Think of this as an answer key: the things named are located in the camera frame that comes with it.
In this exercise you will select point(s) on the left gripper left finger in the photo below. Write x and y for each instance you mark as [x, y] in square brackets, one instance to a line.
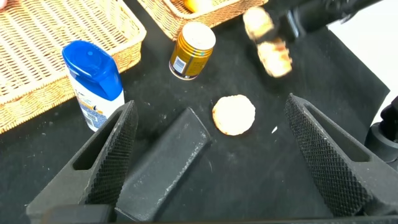
[93, 177]

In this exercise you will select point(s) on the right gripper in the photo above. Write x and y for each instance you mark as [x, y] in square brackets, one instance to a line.
[320, 14]

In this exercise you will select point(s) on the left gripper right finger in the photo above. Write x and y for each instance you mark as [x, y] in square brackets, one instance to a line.
[339, 174]

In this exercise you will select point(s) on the long ridged pastry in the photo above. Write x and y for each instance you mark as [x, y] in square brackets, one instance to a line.
[275, 60]

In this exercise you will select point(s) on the golden drink can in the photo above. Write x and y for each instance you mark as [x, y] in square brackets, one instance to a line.
[191, 54]

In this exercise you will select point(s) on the round cream puff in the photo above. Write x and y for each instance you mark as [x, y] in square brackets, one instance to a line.
[234, 115]

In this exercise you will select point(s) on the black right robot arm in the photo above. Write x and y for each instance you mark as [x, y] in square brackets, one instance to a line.
[384, 143]

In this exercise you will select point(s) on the wicker basket holding food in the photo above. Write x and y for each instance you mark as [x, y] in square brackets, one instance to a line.
[199, 21]

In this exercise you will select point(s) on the wicker basket holding toiletries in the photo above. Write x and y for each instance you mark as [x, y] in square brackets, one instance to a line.
[46, 40]

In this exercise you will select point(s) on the black leather pouch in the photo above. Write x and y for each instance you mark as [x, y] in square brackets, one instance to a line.
[161, 165]

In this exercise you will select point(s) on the small white scrap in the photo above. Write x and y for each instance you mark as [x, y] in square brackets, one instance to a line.
[274, 129]

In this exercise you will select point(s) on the yellow lemon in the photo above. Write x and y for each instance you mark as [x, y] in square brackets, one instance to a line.
[197, 4]

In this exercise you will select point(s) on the black table cloth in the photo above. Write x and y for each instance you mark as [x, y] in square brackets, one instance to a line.
[248, 177]

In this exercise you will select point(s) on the white shampoo bottle blue cap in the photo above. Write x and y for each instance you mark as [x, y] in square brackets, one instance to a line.
[93, 77]

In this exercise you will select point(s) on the white brush bottle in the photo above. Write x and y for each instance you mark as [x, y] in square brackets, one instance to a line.
[3, 3]

